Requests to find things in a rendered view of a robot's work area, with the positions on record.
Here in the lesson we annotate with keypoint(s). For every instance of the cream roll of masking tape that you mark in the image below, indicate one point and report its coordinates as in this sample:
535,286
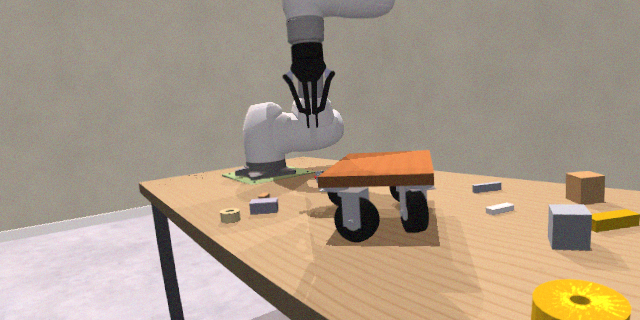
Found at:
230,215

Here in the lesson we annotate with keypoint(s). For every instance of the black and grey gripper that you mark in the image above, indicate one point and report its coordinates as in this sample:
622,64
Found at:
308,66

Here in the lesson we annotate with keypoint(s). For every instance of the yellow cylinder with center hole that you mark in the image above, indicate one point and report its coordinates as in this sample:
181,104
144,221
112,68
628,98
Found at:
553,301

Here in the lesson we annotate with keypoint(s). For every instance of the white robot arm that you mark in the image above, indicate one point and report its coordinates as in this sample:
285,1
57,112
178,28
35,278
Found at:
269,134

